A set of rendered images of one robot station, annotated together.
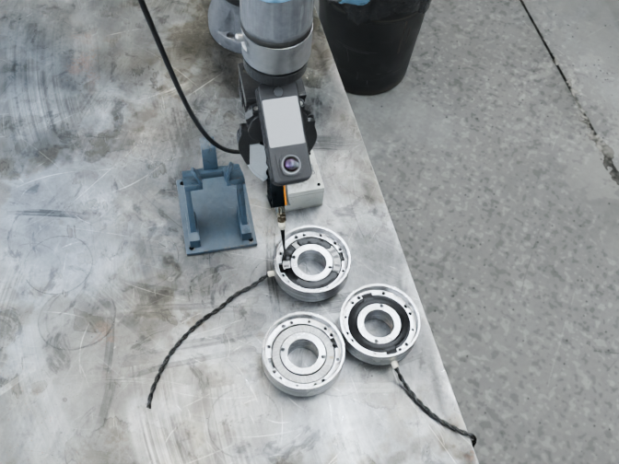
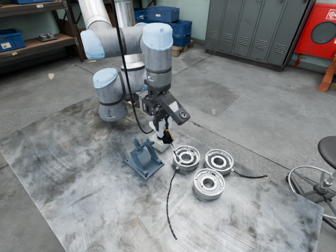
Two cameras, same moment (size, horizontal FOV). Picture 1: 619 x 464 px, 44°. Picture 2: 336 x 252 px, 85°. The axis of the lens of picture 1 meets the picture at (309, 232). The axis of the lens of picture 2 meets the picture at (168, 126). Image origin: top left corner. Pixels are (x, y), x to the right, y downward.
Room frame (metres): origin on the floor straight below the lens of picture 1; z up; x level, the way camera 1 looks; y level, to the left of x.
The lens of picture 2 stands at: (0.15, 0.29, 1.39)
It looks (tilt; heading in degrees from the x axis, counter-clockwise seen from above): 40 degrees down; 329
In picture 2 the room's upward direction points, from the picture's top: straight up
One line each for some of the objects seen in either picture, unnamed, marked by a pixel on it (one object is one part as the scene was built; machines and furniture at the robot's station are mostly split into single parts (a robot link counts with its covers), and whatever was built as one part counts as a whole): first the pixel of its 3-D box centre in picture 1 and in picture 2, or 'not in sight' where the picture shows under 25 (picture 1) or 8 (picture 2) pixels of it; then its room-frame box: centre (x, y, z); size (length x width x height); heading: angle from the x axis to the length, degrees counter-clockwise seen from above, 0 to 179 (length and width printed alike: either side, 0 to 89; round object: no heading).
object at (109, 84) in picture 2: not in sight; (108, 84); (0.99, 0.13, 0.97); 0.13 x 0.12 x 0.14; 82
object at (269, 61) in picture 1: (273, 40); (158, 76); (0.60, 0.06, 1.15); 0.08 x 0.08 x 0.05
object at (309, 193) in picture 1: (294, 177); (160, 139); (0.66, 0.03, 0.82); 0.08 x 0.07 x 0.05; 19
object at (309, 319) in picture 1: (302, 355); (208, 184); (0.39, -0.01, 0.82); 0.10 x 0.10 x 0.04
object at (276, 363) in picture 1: (302, 355); (208, 184); (0.39, -0.01, 0.82); 0.08 x 0.08 x 0.02
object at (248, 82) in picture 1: (274, 86); (158, 98); (0.61, 0.06, 1.07); 0.09 x 0.08 x 0.12; 16
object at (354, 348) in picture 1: (378, 326); (218, 162); (0.44, -0.10, 0.82); 0.10 x 0.10 x 0.04
